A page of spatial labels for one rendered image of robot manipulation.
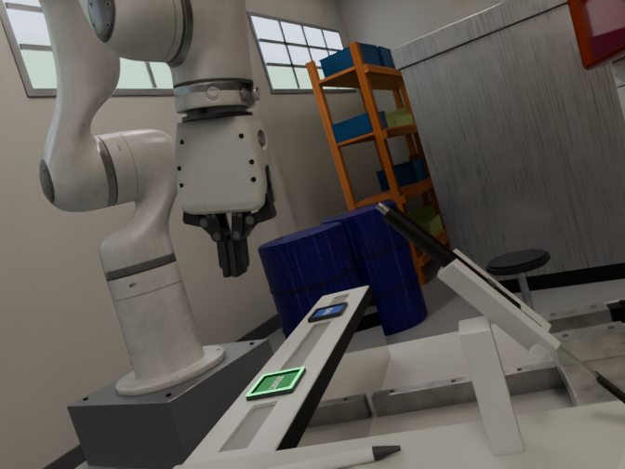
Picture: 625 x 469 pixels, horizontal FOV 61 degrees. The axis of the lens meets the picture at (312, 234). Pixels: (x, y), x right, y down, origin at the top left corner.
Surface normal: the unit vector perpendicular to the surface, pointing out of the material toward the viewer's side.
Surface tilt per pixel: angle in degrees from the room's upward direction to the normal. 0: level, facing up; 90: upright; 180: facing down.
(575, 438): 0
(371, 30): 90
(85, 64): 100
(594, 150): 90
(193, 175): 91
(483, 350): 90
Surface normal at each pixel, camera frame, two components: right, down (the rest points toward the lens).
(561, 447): -0.29, -0.95
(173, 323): 0.64, -0.13
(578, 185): -0.50, 0.23
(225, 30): 0.55, 0.07
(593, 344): -0.25, 0.17
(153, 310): 0.29, -0.02
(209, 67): 0.12, 0.15
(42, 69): 0.83, -0.20
